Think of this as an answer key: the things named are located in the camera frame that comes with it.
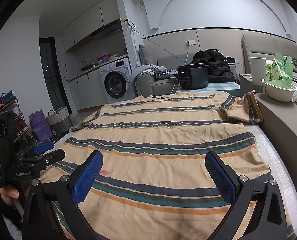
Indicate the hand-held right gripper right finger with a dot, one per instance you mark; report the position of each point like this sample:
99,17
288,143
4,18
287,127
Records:
221,177

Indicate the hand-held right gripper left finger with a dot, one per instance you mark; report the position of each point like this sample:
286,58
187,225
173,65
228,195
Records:
88,177

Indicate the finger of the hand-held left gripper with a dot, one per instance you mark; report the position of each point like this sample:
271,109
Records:
44,147
53,157

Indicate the striped beige t-shirt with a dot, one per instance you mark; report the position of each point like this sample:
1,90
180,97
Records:
163,135

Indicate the person's left forearm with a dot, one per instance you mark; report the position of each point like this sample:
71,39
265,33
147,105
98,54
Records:
8,222

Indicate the person's left hand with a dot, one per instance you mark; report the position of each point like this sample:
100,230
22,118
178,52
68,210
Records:
9,193

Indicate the purple bag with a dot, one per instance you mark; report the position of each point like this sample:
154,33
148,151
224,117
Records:
39,125

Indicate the woven basket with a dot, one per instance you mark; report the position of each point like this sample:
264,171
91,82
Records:
59,120

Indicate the shoe rack with shoes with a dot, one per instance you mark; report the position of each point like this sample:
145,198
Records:
3,110

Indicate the white lower kitchen cabinet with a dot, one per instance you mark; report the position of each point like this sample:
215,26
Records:
86,90

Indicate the dark door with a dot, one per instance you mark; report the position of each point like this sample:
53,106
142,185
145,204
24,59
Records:
52,75

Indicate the grey cabinet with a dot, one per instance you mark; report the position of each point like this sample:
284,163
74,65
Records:
283,135

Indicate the teal checked tablecloth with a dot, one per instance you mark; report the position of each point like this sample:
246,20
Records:
221,87

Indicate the black faucet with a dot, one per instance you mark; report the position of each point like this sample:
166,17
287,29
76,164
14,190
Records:
84,63

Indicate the white washing machine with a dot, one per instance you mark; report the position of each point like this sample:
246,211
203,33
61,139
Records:
116,82

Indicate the white bowl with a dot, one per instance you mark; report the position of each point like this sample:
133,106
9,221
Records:
278,93

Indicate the black pressure cooker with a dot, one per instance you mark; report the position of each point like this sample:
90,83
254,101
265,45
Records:
193,76

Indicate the coloured plastic basins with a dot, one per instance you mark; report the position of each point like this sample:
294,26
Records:
104,58

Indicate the grey sofa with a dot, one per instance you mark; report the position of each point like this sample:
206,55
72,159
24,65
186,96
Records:
148,85

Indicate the black jacket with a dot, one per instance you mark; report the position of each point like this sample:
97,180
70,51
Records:
216,65

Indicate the white paper towel roll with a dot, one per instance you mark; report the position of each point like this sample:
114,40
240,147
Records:
258,70

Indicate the houndstooth cushion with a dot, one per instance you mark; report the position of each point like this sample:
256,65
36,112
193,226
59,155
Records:
164,73

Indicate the light grey garment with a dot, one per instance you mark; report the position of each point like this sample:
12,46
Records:
143,71

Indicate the range hood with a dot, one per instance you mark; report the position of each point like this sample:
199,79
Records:
106,31

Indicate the white upper kitchen cabinets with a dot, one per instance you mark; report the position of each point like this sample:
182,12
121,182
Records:
88,20

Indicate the grey pillow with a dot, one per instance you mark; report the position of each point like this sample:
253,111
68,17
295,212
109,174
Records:
147,55

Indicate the beige upholstered bed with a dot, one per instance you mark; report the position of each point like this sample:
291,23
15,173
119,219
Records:
263,45

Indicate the white power strip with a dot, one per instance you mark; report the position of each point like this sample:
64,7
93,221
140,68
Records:
129,23

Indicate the white wall socket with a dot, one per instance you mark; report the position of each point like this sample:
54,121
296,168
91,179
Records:
191,42

